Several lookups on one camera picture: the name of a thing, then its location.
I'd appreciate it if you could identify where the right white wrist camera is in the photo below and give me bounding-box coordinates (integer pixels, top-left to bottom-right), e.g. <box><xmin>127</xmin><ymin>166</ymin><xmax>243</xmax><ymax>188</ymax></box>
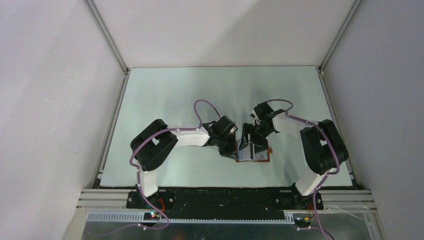
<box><xmin>250</xmin><ymin>110</ymin><xmax>261</xmax><ymax>126</ymax></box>

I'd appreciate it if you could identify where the right circuit board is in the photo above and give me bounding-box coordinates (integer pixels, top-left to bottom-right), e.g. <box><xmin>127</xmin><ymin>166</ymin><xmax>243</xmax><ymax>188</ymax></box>
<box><xmin>294</xmin><ymin>216</ymin><xmax>314</xmax><ymax>223</ymax></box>

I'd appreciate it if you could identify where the card with black stripe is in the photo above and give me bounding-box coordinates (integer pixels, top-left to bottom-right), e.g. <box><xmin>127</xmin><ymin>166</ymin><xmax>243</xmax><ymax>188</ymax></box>
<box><xmin>239</xmin><ymin>143</ymin><xmax>269</xmax><ymax>162</ymax></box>

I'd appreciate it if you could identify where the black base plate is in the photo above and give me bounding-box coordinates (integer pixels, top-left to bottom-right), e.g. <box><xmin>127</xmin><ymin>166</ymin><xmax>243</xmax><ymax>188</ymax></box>
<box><xmin>126</xmin><ymin>187</ymin><xmax>324</xmax><ymax>221</ymax></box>

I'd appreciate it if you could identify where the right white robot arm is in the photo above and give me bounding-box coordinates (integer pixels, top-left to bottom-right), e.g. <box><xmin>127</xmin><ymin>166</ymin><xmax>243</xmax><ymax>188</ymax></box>
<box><xmin>238</xmin><ymin>100</ymin><xmax>349</xmax><ymax>209</ymax></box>

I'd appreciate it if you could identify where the circuit board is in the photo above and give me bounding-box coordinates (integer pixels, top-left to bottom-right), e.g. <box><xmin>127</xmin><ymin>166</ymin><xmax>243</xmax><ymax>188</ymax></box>
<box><xmin>294</xmin><ymin>216</ymin><xmax>314</xmax><ymax>223</ymax></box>
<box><xmin>143</xmin><ymin>211</ymin><xmax>162</xmax><ymax>221</ymax></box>

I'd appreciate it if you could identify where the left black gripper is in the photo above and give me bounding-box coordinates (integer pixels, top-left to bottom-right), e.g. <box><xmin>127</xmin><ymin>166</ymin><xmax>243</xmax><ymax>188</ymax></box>
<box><xmin>216</xmin><ymin>132</ymin><xmax>239</xmax><ymax>161</ymax></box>

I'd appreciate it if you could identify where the brown leather card holder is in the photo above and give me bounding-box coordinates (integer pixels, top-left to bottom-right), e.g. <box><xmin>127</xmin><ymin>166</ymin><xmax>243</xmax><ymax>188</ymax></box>
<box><xmin>235</xmin><ymin>140</ymin><xmax>273</xmax><ymax>163</ymax></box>

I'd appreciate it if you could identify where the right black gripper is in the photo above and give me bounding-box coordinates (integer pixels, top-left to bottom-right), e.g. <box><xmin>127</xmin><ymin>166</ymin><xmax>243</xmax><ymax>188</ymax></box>
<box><xmin>238</xmin><ymin>122</ymin><xmax>273</xmax><ymax>155</ymax></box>

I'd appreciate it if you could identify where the left circuit board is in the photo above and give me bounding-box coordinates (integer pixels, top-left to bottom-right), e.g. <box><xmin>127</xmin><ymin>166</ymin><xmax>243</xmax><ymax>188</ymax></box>
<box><xmin>143</xmin><ymin>211</ymin><xmax>162</xmax><ymax>221</ymax></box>

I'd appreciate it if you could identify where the aluminium frame rail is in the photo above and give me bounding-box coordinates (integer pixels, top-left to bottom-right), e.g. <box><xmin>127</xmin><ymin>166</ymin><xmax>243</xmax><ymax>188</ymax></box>
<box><xmin>77</xmin><ymin>188</ymin><xmax>379</xmax><ymax>224</ymax></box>

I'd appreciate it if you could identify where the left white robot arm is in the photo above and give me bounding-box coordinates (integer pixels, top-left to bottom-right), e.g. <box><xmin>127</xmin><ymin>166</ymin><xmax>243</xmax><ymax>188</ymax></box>
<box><xmin>129</xmin><ymin>115</ymin><xmax>239</xmax><ymax>208</ymax></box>

